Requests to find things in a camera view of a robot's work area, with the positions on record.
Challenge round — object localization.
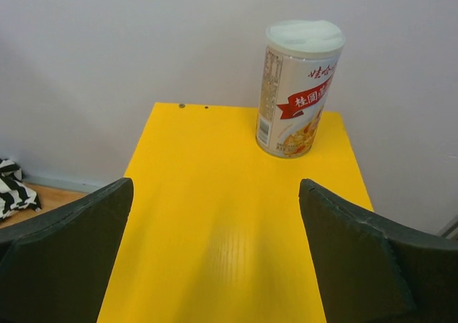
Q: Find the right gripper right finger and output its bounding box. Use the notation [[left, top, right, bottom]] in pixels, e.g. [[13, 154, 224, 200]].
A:
[[299, 179, 457, 322]]

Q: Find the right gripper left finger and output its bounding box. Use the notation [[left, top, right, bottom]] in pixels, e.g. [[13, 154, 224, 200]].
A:
[[1, 178, 134, 322]]

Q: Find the striped black white cloth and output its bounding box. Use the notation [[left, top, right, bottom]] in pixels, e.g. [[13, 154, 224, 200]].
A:
[[1, 159, 42, 221]]

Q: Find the yellow cabinet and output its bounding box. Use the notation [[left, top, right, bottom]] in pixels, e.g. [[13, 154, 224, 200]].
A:
[[98, 103, 371, 322]]

